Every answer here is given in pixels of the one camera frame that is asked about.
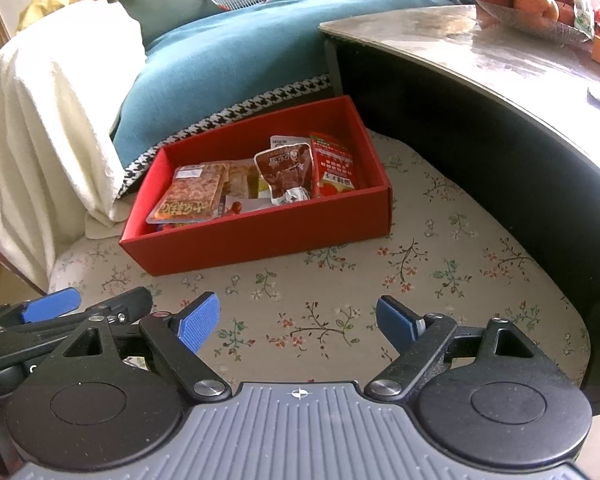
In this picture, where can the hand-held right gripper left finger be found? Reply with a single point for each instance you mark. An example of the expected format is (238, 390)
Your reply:
(200, 320)

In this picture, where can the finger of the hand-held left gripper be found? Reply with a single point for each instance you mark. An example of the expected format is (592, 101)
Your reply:
(50, 305)
(130, 302)

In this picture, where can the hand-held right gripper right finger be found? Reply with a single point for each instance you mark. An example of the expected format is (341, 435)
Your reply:
(395, 322)

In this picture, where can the red cardboard box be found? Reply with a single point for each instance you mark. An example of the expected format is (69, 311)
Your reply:
(260, 235)

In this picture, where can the orange snack packet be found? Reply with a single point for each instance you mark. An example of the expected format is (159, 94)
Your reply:
(195, 190)

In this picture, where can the clear reddish snack packet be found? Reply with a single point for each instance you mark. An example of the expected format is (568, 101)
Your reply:
(240, 177)

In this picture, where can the long red snack packet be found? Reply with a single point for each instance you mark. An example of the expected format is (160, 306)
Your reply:
(332, 165)

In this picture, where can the brown silver snack packet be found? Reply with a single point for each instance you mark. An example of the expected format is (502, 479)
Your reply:
(280, 170)

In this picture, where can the white towel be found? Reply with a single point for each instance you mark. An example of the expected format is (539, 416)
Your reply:
(55, 110)

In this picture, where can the dark table glossy top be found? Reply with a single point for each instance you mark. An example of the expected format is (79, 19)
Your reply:
(480, 135)

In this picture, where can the teal blanket houndstooth trim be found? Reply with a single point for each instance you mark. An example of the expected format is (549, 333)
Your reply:
(230, 60)

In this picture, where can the grey green pillow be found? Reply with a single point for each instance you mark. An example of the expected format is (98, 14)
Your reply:
(180, 10)

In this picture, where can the glass fruit bowl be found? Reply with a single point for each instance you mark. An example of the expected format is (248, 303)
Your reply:
(530, 27)

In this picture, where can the green white sachet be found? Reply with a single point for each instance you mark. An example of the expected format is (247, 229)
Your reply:
(582, 15)

